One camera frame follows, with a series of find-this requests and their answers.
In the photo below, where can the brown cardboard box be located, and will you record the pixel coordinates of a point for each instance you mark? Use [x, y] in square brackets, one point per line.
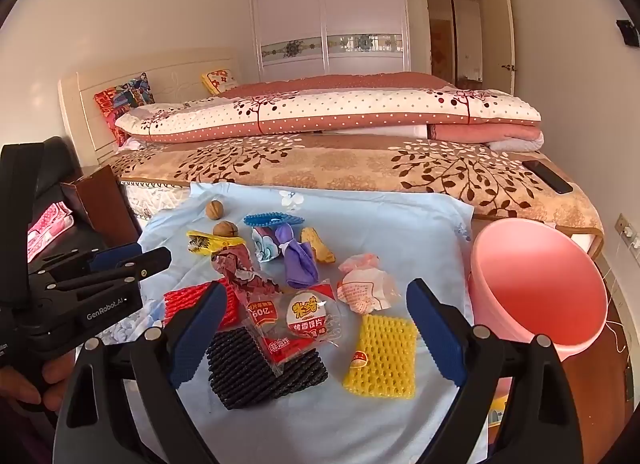
[105, 204]

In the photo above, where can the black wall device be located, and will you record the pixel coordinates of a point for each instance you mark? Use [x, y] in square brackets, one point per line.
[627, 33]

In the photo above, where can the red foam net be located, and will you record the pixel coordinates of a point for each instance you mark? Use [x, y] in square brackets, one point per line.
[185, 299]

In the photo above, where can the red patterned wrapper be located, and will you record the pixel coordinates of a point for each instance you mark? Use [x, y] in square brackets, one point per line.
[235, 269]

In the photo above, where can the blue white floral packet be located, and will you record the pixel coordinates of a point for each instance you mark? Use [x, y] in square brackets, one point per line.
[265, 246]

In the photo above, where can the black leather chair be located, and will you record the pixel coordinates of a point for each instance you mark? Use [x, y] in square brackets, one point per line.
[60, 164]

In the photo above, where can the dotted tree print quilt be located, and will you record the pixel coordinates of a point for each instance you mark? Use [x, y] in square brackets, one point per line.
[325, 112]

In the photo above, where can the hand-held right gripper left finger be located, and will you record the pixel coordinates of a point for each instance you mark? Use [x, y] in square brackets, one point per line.
[200, 339]

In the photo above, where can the pink printed bag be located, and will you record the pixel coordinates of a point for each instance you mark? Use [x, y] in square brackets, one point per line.
[50, 224]

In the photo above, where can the yellow snack wrapper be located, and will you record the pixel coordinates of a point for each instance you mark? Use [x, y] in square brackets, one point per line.
[210, 241]

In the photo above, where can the purple cloth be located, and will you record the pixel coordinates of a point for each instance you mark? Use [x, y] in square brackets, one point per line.
[300, 264]

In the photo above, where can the light blue cloth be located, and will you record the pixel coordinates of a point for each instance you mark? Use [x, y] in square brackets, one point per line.
[375, 224]

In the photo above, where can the black foam net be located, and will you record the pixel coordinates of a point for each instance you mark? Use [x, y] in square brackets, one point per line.
[240, 369]

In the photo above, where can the yellow floral pillow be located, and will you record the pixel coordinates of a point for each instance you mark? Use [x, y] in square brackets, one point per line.
[220, 79]

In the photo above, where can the red clear snack packet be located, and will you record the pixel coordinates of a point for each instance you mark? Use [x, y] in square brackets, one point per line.
[305, 324]

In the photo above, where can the blue ribbed cloth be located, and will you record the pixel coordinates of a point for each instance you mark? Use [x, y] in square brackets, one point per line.
[270, 219]

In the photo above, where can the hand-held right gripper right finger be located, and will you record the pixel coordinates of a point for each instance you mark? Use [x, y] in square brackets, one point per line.
[435, 339]

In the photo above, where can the cream room door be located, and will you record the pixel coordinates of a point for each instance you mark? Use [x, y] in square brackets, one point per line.
[497, 29]

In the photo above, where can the white quilted mattress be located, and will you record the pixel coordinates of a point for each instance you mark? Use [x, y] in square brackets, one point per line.
[150, 199]

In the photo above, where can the white folded blanket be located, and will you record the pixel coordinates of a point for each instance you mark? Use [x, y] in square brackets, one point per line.
[515, 145]

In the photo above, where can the walnut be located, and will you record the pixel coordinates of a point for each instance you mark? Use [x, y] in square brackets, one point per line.
[225, 229]
[214, 209]

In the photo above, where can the beige wall socket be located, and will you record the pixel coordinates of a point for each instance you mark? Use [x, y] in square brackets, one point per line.
[621, 226]

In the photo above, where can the pink plastic bucket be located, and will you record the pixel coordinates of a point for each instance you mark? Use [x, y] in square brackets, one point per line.
[540, 289]

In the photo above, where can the yellow foam net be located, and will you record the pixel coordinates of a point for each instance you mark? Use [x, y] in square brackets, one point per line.
[385, 359]

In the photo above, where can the brown leaf print blanket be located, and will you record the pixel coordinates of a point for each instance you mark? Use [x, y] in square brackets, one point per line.
[350, 164]

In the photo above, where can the cream bed headboard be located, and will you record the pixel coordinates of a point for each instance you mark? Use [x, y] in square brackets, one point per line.
[165, 69]

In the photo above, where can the black smartphone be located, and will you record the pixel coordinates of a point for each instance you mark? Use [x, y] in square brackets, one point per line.
[547, 177]

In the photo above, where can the white sliding wardrobe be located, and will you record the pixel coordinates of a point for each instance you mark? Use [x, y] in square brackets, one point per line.
[290, 9]

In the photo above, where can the white pink plastic wrapper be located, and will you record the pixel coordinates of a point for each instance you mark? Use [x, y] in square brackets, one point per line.
[360, 289]

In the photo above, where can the pink folded blanket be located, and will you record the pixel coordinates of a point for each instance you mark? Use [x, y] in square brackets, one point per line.
[480, 132]

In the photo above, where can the person's left hand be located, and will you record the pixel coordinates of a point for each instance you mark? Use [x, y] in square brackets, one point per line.
[22, 388]

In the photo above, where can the orange peel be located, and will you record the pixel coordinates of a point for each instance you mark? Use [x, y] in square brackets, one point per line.
[320, 246]

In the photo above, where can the colourful printed pillow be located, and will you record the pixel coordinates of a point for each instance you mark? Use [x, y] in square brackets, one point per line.
[125, 94]

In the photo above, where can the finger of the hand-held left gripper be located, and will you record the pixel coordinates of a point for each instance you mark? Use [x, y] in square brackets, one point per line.
[150, 261]
[107, 258]

